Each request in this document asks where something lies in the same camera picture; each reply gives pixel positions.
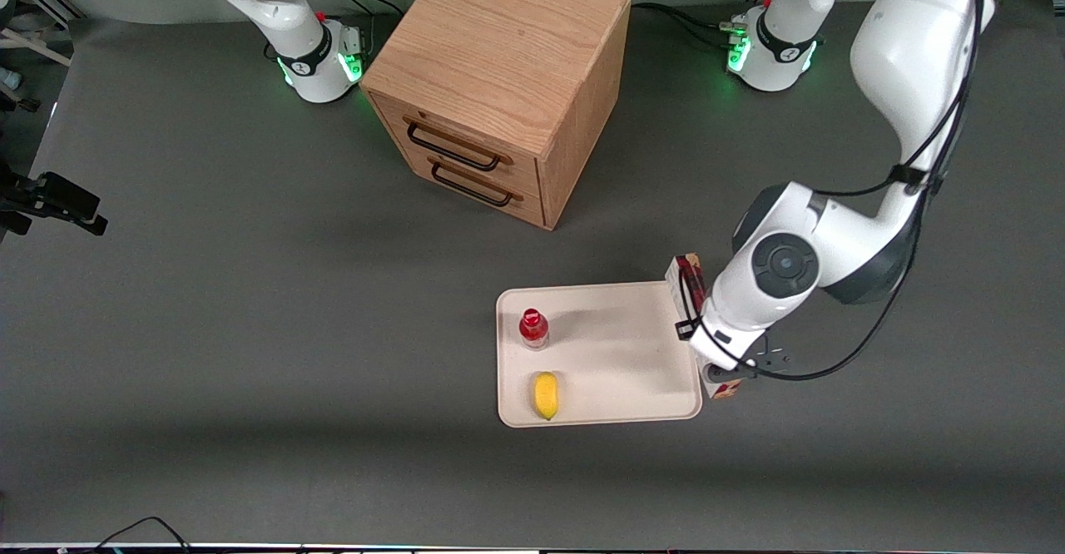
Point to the red cookie box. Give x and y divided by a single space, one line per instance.
689 275

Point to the cream plastic tray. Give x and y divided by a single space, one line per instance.
607 354

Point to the wooden two-drawer cabinet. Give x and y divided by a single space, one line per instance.
507 55

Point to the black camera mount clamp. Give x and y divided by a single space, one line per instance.
58 198

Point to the small red-capped bottle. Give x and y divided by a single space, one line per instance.
533 328

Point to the aluminium frame bar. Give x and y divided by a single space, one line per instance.
37 1

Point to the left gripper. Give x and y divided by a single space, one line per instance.
683 330

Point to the yellow lemon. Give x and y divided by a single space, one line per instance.
545 396

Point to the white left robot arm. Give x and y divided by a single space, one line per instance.
907 63

